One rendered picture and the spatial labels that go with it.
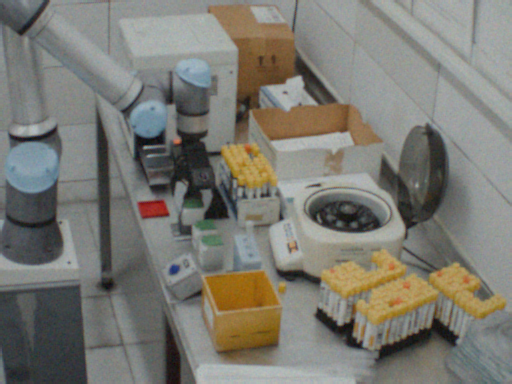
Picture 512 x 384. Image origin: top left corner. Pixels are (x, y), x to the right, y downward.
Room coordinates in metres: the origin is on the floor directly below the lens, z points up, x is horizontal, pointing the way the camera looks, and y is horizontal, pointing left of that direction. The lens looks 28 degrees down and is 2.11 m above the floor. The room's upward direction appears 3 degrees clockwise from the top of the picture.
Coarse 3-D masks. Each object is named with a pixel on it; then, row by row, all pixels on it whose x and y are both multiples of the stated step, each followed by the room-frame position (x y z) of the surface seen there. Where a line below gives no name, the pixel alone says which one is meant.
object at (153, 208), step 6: (138, 204) 2.06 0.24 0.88; (144, 204) 2.08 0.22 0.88; (150, 204) 2.08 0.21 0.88; (156, 204) 2.08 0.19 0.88; (162, 204) 2.08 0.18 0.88; (144, 210) 2.05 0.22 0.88; (150, 210) 2.05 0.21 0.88; (156, 210) 2.05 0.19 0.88; (162, 210) 2.05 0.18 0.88; (168, 210) 2.04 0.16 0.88; (144, 216) 2.01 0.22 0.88; (150, 216) 2.02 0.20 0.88; (156, 216) 2.02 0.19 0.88; (162, 216) 2.02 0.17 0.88; (168, 216) 2.03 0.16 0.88
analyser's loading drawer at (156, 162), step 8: (136, 144) 2.32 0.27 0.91; (144, 144) 2.32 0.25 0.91; (152, 144) 2.32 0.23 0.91; (160, 144) 2.32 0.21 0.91; (144, 152) 2.25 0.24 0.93; (152, 152) 2.25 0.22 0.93; (160, 152) 2.25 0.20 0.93; (144, 160) 2.23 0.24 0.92; (152, 160) 2.20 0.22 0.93; (160, 160) 2.21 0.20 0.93; (168, 160) 2.21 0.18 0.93; (152, 168) 2.18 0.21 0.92; (160, 168) 2.18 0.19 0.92; (168, 168) 2.16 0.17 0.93; (152, 176) 2.14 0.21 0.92; (160, 176) 2.15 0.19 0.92; (168, 176) 2.16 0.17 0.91
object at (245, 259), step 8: (240, 240) 1.78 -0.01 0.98; (240, 248) 1.75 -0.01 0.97; (248, 248) 1.75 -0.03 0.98; (256, 248) 1.75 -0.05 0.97; (240, 256) 1.73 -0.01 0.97; (248, 256) 1.72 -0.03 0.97; (256, 256) 1.72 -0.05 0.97; (240, 264) 1.72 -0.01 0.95; (248, 264) 1.71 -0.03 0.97; (256, 264) 1.71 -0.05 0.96; (232, 272) 1.79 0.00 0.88
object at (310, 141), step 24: (264, 120) 2.35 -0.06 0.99; (288, 120) 2.36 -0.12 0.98; (312, 120) 2.38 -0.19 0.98; (336, 120) 2.40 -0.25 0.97; (360, 120) 2.34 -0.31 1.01; (264, 144) 2.19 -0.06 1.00; (288, 144) 2.32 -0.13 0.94; (312, 144) 2.32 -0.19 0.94; (336, 144) 2.33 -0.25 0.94; (360, 144) 2.31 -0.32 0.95; (288, 168) 2.12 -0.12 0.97; (312, 168) 2.13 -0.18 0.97; (336, 168) 2.15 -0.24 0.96; (360, 168) 2.17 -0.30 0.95
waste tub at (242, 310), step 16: (240, 272) 1.66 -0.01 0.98; (256, 272) 1.67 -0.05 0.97; (208, 288) 1.60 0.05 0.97; (224, 288) 1.65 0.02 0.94; (240, 288) 1.66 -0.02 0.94; (256, 288) 1.67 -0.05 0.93; (272, 288) 1.61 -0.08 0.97; (208, 304) 1.58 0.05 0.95; (224, 304) 1.65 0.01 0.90; (240, 304) 1.66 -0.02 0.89; (256, 304) 1.67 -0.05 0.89; (272, 304) 1.60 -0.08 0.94; (208, 320) 1.58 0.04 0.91; (224, 320) 1.52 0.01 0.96; (240, 320) 1.53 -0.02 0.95; (256, 320) 1.54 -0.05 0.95; (272, 320) 1.55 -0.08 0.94; (224, 336) 1.52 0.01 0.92; (240, 336) 1.53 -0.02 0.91; (256, 336) 1.54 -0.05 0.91; (272, 336) 1.55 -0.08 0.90
